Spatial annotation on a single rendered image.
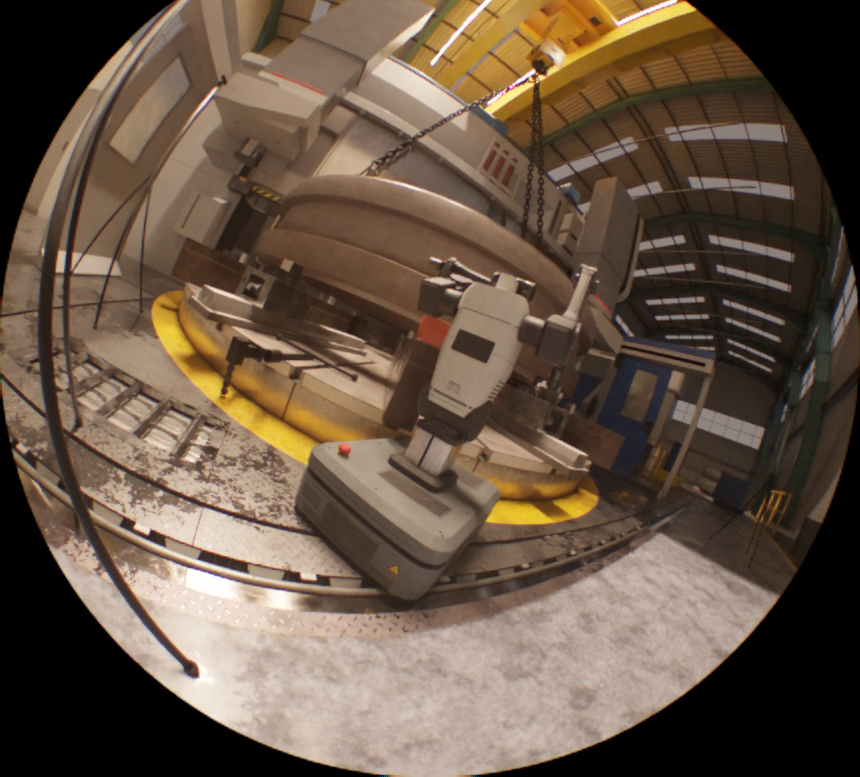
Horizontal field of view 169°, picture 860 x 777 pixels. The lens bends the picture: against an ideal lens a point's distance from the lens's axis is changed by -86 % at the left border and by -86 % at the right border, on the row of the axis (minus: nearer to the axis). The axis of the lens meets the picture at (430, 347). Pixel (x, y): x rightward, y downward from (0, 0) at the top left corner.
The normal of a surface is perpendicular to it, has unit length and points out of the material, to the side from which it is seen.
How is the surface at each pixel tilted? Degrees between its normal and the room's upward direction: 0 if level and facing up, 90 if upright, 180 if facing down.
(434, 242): 90
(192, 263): 90
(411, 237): 90
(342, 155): 90
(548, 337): 120
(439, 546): 41
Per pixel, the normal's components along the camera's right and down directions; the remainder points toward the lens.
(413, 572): -0.27, -0.14
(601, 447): -0.55, -0.26
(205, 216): 0.42, 0.18
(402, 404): 0.12, 0.04
